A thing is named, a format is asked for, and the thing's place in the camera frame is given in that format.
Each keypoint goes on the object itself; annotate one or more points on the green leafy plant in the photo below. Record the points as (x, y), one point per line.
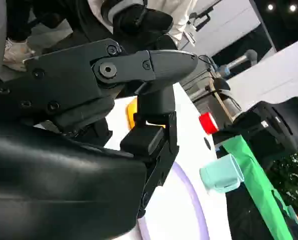
(291, 180)

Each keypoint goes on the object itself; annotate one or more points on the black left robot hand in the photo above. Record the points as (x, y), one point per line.
(143, 22)

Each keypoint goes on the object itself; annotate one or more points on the green cloth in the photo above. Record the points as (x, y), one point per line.
(251, 170)

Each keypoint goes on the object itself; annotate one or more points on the red tape roll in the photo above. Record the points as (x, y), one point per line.
(209, 123)

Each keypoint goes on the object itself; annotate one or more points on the pale green mug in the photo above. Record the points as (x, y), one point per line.
(219, 172)

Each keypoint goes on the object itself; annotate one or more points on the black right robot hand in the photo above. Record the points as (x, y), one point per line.
(51, 175)

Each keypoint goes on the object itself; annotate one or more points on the black office chair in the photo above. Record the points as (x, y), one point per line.
(271, 125)

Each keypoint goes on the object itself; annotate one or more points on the wooden stand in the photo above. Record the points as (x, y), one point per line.
(221, 100)

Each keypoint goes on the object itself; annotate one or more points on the dark ridged equipment case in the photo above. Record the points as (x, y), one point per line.
(196, 80)

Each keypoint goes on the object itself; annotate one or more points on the lilac plate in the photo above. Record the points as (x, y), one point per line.
(178, 212)

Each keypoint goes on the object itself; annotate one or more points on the round ceiling light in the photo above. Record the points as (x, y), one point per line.
(292, 8)
(270, 7)

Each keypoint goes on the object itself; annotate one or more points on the person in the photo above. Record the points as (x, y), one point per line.
(16, 20)

